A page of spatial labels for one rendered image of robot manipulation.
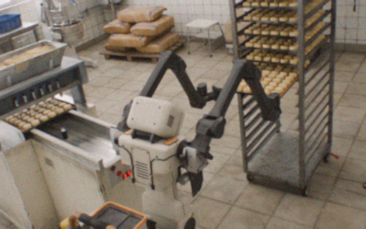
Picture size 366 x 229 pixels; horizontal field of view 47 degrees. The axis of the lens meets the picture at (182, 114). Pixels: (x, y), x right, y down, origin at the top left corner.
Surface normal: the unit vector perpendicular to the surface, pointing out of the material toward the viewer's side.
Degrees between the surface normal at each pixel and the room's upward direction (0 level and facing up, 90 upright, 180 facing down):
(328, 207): 0
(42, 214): 90
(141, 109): 47
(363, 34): 90
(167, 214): 82
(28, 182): 90
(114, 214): 0
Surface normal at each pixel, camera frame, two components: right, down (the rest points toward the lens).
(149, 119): -0.51, -0.27
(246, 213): -0.14, -0.88
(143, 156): -0.58, 0.31
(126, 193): 0.74, 0.22
